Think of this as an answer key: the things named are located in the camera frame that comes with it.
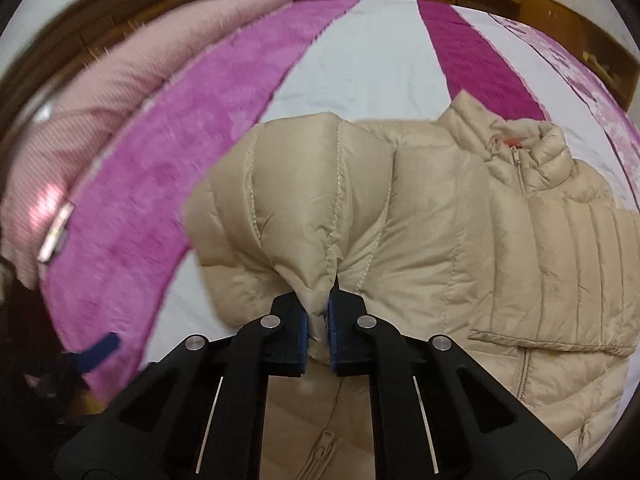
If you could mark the beige puffer jacket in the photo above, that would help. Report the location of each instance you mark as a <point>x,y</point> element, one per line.
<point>425,220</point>

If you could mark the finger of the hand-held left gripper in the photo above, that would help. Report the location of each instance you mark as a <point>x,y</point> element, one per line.
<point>102,352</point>

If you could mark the dark wooden headboard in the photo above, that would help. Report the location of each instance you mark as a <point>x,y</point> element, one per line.
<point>75,25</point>

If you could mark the pink dotted bolster pillow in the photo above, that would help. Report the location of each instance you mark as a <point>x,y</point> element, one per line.
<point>125,75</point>

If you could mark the pink and white striped blanket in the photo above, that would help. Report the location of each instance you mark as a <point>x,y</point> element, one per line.
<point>350,70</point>

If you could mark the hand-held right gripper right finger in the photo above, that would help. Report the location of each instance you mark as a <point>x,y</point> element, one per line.
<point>332,335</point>

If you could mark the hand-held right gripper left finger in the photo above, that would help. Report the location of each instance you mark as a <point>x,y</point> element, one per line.
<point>301,332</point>

